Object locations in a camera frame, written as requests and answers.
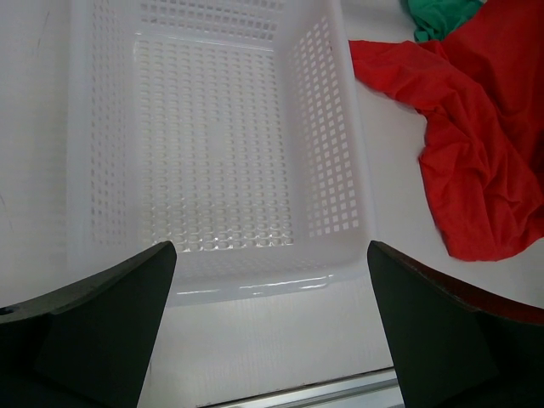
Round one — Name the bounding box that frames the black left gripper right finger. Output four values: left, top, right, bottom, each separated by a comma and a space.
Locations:
367, 241, 543, 407

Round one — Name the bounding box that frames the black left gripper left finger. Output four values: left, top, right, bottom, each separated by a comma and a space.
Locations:
1, 241, 177, 407

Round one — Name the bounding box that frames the red tank top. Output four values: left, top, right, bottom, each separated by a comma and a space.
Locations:
349, 1, 543, 262

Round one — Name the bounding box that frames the green tank top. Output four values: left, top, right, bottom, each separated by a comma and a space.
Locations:
400, 0, 485, 43

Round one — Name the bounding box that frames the white plastic perforated basket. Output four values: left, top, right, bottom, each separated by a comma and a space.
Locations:
66, 1, 376, 305

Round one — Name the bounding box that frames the aluminium frame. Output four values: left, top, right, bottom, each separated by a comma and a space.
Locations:
213, 368, 405, 407

